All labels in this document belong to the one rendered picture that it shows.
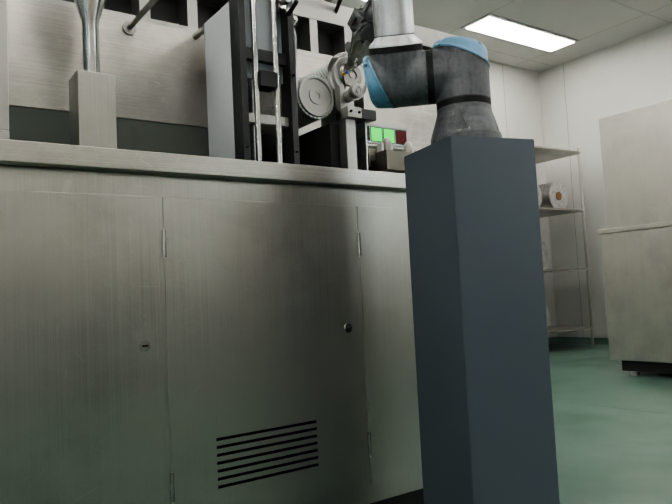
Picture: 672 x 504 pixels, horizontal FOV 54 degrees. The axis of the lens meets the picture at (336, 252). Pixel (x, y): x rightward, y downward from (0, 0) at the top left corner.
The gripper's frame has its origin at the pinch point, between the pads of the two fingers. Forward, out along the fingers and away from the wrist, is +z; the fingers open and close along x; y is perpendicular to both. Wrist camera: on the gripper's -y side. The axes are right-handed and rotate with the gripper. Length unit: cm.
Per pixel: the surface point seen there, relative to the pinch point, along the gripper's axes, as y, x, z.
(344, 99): -8.2, 4.2, 7.1
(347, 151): -20.3, 4.6, 16.5
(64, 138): 8, 73, 42
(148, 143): 9, 50, 41
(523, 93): 269, -425, 126
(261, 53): -8.7, 35.4, -2.5
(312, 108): -7.4, 12.7, 12.0
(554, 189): 157, -399, 159
